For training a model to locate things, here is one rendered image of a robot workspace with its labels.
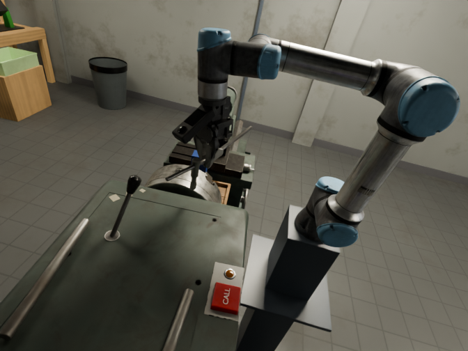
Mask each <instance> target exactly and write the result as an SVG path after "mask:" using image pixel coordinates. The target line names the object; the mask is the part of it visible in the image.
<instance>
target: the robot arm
mask: <svg viewBox="0 0 468 351"><path fill-rule="evenodd" d="M197 52H198V102H199V103H200V104H201V105H200V106H199V107H198V108H197V109H196V110H195V111H194V112H193V113H191V114H190V115H189V116H188V117H187V118H186V119H185V120H184V121H183V122H181V124H179V126H177V128H175V129H174V130H173V131H172V134H173V136H174V137H175V138H176V139H177V140H179V141H181V142H183V143H184V144H186V143H188V142H189V141H190V140H191V139H192V138H194V143H195V146H196V150H197V153H198V156H199V158H200V160H202V159H205V163H204V164H203V166H204V167H206V168H207V169H209V168H210V167H211V166H212V164H213V162H214V161H215V160H216V159H217V158H219V157H220V156H222V155H223V153H224V150H223V149H222V148H219V141H218V139H223V138H225V137H226V138H229V137H232V136H233V120H234V119H232V118H230V117H229V115H230V105H231V97H230V96H229V95H227V89H228V75H234V76H241V77H251V78H258V79H276V77H277V75H278V71H280V72H286V73H289V74H292V75H297V76H300V77H306V78H309V79H314V80H318V81H323V82H326V83H330V84H335V85H338V86H343V87H346V88H352V89H355V90H358V91H361V94H362V95H364V96H367V97H370V98H373V99H375V100H377V101H379V102H381V103H382V104H383V105H384V106H385V108H384V109H383V110H382V113H381V114H380V116H379V117H378V119H377V126H378V131H377V132H376V133H375V135H374V137H373V138H372V140H371V141H370V143H369V145H368V146H367V148H366V149H365V151H364V153H363V154H362V156H361V157H360V158H359V161H358V162H357V163H356V165H355V166H354V168H353V170H352V171H351V173H350V174H349V176H348V178H347V179H346V181H345V182H343V181H342V180H339V179H337V178H333V177H322V178H320V179H319V180H318V182H317V183H316V184H315V188H314V190H313V192H312V195H311V197H310V199H309V201H308V203H307V205H306V207H305V208H303V209H302V210H301V211H300V212H299V213H298V214H297V216H296V218H295V226H296V228H297V230H298V231H299V232H300V233H301V234H302V235H303V236H304V237H307V238H308V239H310V240H313V241H316V242H322V243H324V244H326V245H327V246H330V247H347V246H350V245H351V244H354V243H355V242H356V241H357V238H358V231H357V227H358V225H359V224H360V223H361V221H362V220H363V218H364V211H363V209H364V208H365V207H366V206H367V204H368V203H369V201H370V200H371V199H372V197H373V196H374V195H375V193H376V192H377V191H378V189H379V188H380V187H381V186H382V184H383V183H384V181H385V180H386V179H387V178H388V176H389V175H390V173H391V172H392V171H393V170H394V168H395V167H396V165H397V164H398V163H399V161H400V160H401V159H402V158H403V156H404V155H405V153H406V152H407V151H408V150H409V149H410V147H411V146H412V145H413V144H416V143H422V142H423V141H424V140H425V139H426V137H430V136H432V135H435V133H437V132H442V131H443V130H445V129H446V128H447V127H448V126H449V125H450V124H451V123H452V122H453V121H454V120H455V118H456V116H457V115H458V112H459V109H460V96H459V94H458V92H457V90H456V89H455V88H454V87H453V86H452V85H451V84H450V83H449V82H448V81H447V80H445V79H443V78H441V77H438V76H436V75H434V74H432V73H431V72H428V71H427V70H425V69H423V68H421V67H419V66H415V65H408V64H403V63H394V62H391V61H384V60H381V59H377V60H375V61H373V62H370V61H365V60H361V59H358V58H353V57H350V56H344V55H341V54H336V53H333V52H328V51H324V50H321V49H316V48H312V47H307V46H303V45H298V44H295V43H292V42H287V41H284V40H278V39H275V38H271V37H269V36H268V35H266V34H263V33H259V34H256V35H254V36H252V37H251V38H250V39H249V40H248V41H247V42H242V41H235V40H231V33H230V31H229V30H227V29H220V28H202V29H201V30H200V31H199V33H198V49H197ZM230 125H231V133H229V129H230Z"/></svg>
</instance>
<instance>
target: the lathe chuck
mask: <svg viewBox="0 0 468 351"><path fill-rule="evenodd" d="M186 167H188V166H187V165H184V164H170V165H166V166H163V167H161V168H159V169H158V170H156V171H155V172H154V173H153V174H152V175H151V176H150V178H149V179H148V181H147V183H146V184H145V185H144V186H146V185H147V184H148V183H149V182H151V181H153V180H156V179H159V178H165V177H167V176H169V175H171V174H174V173H175V172H176V169H184V168H186ZM207 176H208V175H207V174H206V173H204V172H202V171H201V170H199V171H198V177H197V178H196V181H197V183H196V185H198V186H199V187H200V188H202V189H203V190H205V191H206V192H207V193H208V194H209V195H210V197H211V198H212V200H213V201H214V202H215V203H221V193H220V191H219V188H218V186H217V184H216V183H215V182H213V185H211V184H210V183H209V182H208V181H207V180H206V178H205V177H207ZM176 178H179V179H183V180H187V181H189V182H191V181H192V177H191V170H190V171H188V172H186V173H184V174H182V175H179V176H178V177H176Z"/></svg>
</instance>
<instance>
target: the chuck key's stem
mask: <svg viewBox="0 0 468 351"><path fill-rule="evenodd" d="M192 165H193V166H194V169H192V170H191V177H192V181H191V182H190V189H192V190H194V189H196V183H197V181H196V178H197V177H198V171H199V166H200V159H199V158H197V157H195V158H193V159H192Z"/></svg>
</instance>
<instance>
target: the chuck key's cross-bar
mask: <svg viewBox="0 0 468 351"><path fill-rule="evenodd" d="M252 129H253V127H252V126H249V127H248V128H247V129H245V130H244V131H243V132H241V133H239V134H238V135H237V136H236V137H234V138H233V139H231V140H230V141H229V142H228V143H226V144H224V145H223V146H222V147H221V148H222V149H223V150H224V149H226V148H227V147H229V146H230V145H231V144H232V143H234V142H235V141H237V140H238V139H239V138H240V137H242V136H243V135H245V134H246V133H247V132H249V131H250V130H252ZM204 163H205V159H202V160H201V161H200V165H202V164H204ZM192 169H194V166H193V165H191V166H188V167H186V168H184V169H182V170H180V171H178V172H176V173H174V174H171V175H169V176H167V177H165V180H166V181H167V182H168V181H170V180H172V179H174V178H176V177H178V176H180V175H182V174H184V173H186V172H188V171H190V170H192Z"/></svg>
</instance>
